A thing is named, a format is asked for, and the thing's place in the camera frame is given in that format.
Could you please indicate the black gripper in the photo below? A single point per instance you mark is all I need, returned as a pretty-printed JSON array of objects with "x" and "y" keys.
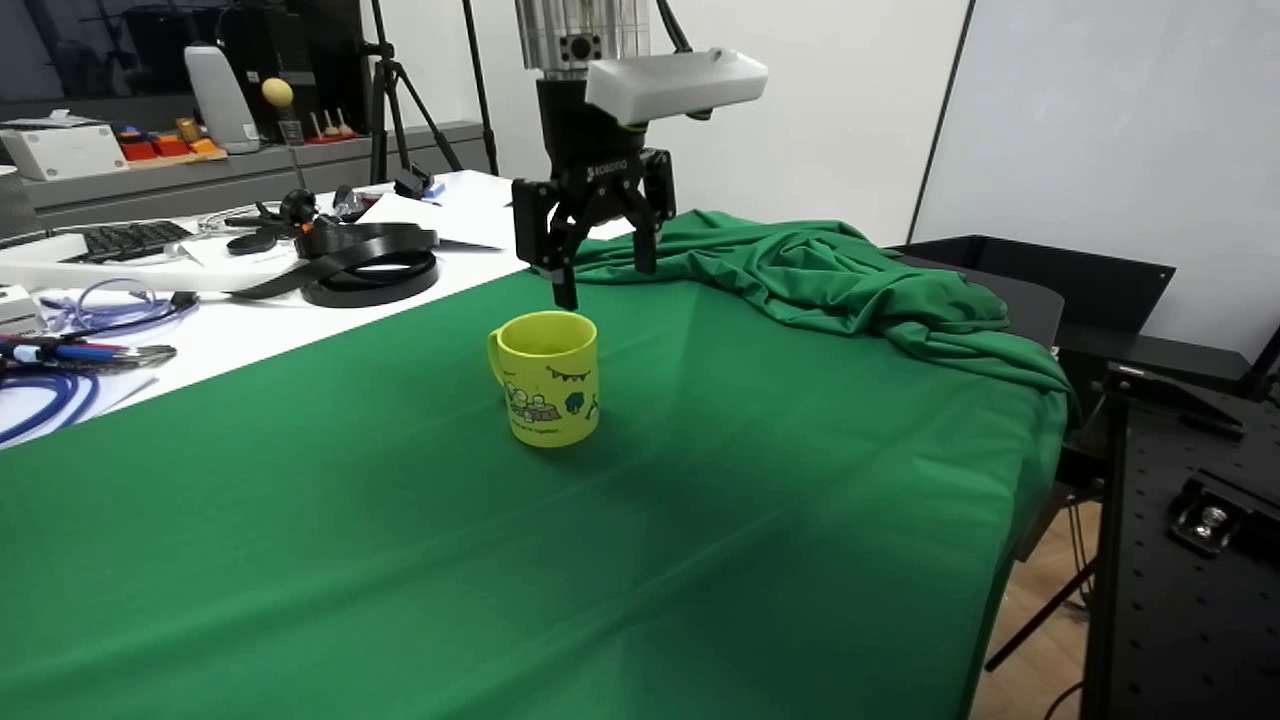
[{"x": 585, "y": 144}]

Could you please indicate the yellow mug with print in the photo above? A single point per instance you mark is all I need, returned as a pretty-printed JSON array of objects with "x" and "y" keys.
[{"x": 548, "y": 387}]

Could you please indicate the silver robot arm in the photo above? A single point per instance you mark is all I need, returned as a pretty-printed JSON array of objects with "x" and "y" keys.
[{"x": 572, "y": 29}]

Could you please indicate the thin black pole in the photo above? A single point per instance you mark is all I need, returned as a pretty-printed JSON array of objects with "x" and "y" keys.
[{"x": 483, "y": 94}]

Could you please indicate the black tripod with panel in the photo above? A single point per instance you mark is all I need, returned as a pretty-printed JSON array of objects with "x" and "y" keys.
[{"x": 384, "y": 94}]

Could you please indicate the black ball stand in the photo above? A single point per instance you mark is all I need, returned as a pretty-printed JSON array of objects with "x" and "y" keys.
[{"x": 290, "y": 201}]

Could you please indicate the yellow ball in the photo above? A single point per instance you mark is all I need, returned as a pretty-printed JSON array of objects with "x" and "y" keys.
[{"x": 276, "y": 94}]

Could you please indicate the black light stand pole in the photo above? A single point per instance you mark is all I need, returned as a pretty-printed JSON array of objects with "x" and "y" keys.
[{"x": 943, "y": 125}]

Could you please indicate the green cloth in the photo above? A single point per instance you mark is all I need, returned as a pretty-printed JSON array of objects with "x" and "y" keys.
[{"x": 534, "y": 562}]

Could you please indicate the red small objects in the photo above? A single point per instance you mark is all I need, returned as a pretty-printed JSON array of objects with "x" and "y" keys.
[{"x": 166, "y": 144}]

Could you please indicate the black keyboard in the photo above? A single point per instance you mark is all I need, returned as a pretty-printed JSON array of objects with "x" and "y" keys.
[{"x": 134, "y": 243}]

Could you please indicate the dark framed window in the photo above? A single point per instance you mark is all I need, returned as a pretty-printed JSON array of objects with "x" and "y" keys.
[{"x": 134, "y": 53}]

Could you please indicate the small white box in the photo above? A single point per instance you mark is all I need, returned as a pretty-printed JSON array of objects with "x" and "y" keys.
[{"x": 62, "y": 150}]

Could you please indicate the black perforated cart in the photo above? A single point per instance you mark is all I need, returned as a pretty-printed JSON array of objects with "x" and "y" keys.
[{"x": 1185, "y": 562}]

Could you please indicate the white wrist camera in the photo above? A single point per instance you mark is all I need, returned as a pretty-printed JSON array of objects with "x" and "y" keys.
[{"x": 674, "y": 81}]

